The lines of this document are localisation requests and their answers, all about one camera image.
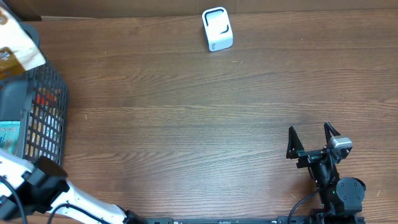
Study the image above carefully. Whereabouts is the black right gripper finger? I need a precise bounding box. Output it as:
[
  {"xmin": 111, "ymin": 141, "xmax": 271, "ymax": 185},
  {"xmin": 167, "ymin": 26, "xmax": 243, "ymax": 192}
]
[
  {"xmin": 323, "ymin": 122, "xmax": 341, "ymax": 142},
  {"xmin": 287, "ymin": 126, "xmax": 304, "ymax": 154}
]

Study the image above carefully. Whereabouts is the orange pasta package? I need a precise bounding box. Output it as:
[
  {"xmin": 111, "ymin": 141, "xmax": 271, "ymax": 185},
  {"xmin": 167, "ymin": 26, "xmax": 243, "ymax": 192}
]
[{"xmin": 26, "ymin": 88, "xmax": 63, "ymax": 161}]

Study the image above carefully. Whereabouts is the teal toilet tissue pack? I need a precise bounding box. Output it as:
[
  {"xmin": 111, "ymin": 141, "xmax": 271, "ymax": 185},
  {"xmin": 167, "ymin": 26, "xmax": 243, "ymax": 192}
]
[{"xmin": 0, "ymin": 121, "xmax": 21, "ymax": 155}]

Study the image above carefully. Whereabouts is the white brown bread bag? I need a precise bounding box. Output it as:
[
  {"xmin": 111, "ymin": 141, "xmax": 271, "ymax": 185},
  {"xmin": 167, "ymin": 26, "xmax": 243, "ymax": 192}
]
[{"xmin": 1, "ymin": 8, "xmax": 45, "ymax": 80}]

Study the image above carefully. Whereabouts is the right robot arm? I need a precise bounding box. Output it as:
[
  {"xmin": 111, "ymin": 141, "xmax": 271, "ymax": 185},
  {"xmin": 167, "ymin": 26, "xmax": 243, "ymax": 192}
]
[{"xmin": 286, "ymin": 122, "xmax": 366, "ymax": 223}]

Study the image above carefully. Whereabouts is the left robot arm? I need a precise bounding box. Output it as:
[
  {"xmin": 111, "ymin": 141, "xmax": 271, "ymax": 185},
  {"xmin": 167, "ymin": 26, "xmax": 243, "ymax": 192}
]
[{"xmin": 1, "ymin": 151, "xmax": 146, "ymax": 224}]

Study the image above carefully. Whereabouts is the white barcode scanner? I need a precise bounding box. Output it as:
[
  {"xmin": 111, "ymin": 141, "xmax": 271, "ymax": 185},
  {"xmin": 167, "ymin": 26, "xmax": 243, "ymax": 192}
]
[{"xmin": 201, "ymin": 6, "xmax": 233, "ymax": 52}]

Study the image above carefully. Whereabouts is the grey plastic shopping basket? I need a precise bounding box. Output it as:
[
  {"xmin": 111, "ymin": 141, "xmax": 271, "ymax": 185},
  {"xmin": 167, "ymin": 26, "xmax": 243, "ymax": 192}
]
[{"xmin": 0, "ymin": 21, "xmax": 69, "ymax": 166}]

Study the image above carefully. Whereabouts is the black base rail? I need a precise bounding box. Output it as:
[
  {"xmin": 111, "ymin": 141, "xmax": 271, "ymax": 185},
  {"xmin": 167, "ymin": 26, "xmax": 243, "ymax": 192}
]
[{"xmin": 144, "ymin": 216, "xmax": 366, "ymax": 224}]

